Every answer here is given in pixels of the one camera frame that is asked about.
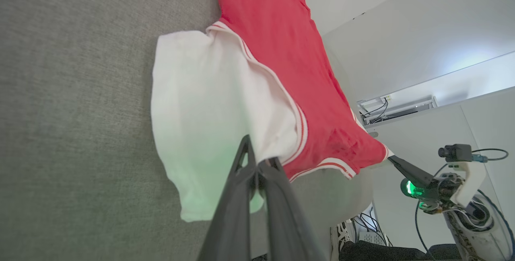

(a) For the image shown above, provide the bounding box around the red and white shirt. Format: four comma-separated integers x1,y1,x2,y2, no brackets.
151,0,390,223

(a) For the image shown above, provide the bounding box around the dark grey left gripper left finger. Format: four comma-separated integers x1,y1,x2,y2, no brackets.
197,134,258,261

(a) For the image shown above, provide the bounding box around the white sneaker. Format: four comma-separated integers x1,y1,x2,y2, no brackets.
330,218,355,261

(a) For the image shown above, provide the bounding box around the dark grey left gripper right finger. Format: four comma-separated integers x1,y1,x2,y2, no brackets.
259,156,327,261

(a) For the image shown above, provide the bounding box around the grey fabric sofa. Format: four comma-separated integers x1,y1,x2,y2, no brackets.
0,0,375,261

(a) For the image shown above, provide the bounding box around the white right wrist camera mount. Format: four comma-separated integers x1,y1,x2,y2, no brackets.
449,160,488,208

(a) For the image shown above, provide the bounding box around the white wall cable tray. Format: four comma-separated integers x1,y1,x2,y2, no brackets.
357,95,438,127

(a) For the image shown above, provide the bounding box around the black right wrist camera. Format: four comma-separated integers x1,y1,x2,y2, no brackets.
438,144,473,163

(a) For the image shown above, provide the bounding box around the black right camera cable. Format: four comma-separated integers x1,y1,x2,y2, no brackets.
472,148,510,162

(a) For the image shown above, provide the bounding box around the black floor cable bundle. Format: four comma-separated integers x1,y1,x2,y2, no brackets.
353,207,390,247

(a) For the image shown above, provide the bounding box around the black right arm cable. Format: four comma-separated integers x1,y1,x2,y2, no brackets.
414,200,429,254

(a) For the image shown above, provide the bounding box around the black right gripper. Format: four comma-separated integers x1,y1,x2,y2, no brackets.
388,155,459,214

